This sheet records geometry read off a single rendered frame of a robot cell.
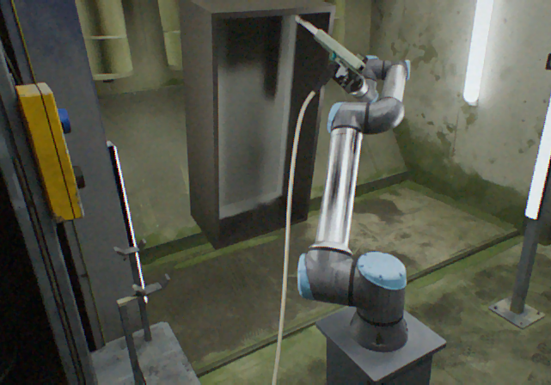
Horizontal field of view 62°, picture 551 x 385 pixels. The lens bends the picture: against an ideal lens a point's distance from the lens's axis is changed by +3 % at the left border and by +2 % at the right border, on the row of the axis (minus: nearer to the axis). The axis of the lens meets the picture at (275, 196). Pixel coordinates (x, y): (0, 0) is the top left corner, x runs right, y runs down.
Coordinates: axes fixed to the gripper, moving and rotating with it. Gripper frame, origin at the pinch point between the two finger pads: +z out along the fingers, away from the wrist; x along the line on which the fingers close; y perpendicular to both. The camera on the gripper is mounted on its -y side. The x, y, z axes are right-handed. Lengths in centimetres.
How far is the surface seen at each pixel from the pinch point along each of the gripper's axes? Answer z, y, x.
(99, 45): 17, 86, 133
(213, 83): 26, 41, 20
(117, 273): 49, 105, -32
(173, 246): -65, 163, 56
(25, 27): 101, 51, 1
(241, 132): -30, 63, 44
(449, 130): -201, -24, 37
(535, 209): -101, -12, -73
